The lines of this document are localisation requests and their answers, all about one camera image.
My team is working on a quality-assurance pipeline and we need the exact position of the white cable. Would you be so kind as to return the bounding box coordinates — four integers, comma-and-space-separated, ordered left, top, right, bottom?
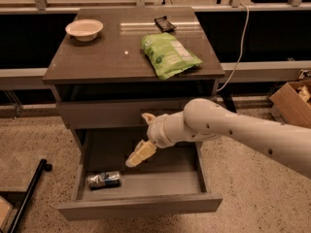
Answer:
216, 3, 250, 93

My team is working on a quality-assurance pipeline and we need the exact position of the white bowl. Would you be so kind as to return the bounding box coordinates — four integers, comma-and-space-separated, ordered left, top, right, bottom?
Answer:
65, 19, 103, 42

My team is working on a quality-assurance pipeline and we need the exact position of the closed grey top drawer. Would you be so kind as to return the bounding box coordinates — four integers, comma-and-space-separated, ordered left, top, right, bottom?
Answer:
56, 98, 190, 129

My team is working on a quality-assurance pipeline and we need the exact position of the grey metal rail frame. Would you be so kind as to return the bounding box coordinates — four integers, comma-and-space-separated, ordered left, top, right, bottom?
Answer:
0, 60, 311, 90

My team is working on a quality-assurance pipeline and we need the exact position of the black wheeled stand leg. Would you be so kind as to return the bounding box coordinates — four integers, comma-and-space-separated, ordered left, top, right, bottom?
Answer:
7, 159, 52, 233

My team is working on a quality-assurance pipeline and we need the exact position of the green chip bag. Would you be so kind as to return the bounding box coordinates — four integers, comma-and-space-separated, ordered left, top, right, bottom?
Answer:
140, 33, 202, 80

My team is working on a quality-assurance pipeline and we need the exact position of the crushed redbull can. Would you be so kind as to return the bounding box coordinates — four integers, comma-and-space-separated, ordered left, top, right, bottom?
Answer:
86, 171, 121, 189

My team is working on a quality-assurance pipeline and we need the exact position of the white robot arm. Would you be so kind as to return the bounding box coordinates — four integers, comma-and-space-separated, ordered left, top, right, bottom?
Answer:
125, 99, 311, 178

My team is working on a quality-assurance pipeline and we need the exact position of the open grey middle drawer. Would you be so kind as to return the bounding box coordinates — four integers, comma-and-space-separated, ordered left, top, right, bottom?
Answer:
58, 127, 223, 220

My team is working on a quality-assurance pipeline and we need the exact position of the grey drawer cabinet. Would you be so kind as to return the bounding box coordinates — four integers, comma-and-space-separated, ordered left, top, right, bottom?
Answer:
42, 6, 226, 222

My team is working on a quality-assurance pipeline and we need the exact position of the cardboard box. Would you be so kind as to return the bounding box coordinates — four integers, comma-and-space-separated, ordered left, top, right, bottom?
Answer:
270, 80, 311, 128

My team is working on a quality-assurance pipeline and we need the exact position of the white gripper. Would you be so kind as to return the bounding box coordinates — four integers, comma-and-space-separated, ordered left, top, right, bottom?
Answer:
125, 113, 176, 168

